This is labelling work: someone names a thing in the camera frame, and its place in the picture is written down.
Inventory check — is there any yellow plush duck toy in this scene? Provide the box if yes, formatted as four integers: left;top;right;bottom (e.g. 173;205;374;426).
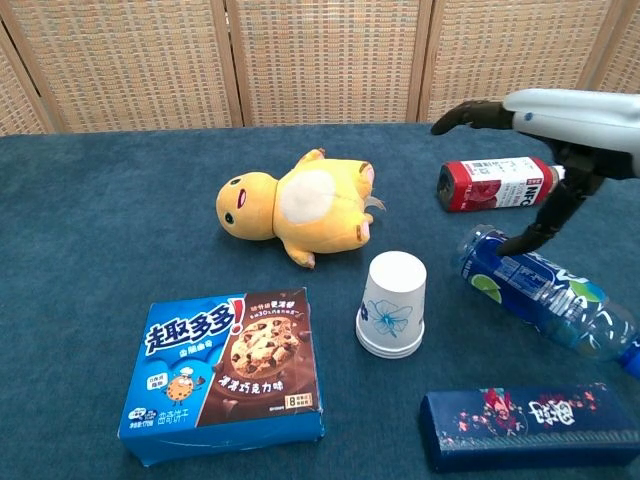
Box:
215;148;388;270

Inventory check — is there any blue label water bottle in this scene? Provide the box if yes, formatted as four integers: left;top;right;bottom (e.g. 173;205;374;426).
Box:
452;224;640;381

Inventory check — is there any teal tablecloth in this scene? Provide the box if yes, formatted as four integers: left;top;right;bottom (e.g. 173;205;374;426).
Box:
0;118;640;480

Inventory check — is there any woven wooden screen panel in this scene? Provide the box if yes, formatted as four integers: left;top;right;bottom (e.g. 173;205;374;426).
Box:
574;0;640;96
0;19;54;137
0;0;246;134
418;0;626;124
224;0;434;127

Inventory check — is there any paper cup blue flower print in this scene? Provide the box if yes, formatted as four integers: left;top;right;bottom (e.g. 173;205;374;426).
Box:
355;250;428;351

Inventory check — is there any red juice bottle white cap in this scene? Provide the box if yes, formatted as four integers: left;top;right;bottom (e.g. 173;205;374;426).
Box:
438;156;567;214

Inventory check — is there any blue chocolate cookie box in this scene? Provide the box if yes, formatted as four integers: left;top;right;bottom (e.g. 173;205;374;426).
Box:
117;286;325;468

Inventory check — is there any dark blue long floral box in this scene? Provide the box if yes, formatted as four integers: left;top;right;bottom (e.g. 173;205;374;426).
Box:
418;382;640;474

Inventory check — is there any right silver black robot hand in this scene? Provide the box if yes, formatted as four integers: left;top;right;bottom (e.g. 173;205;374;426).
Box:
430;88;640;257

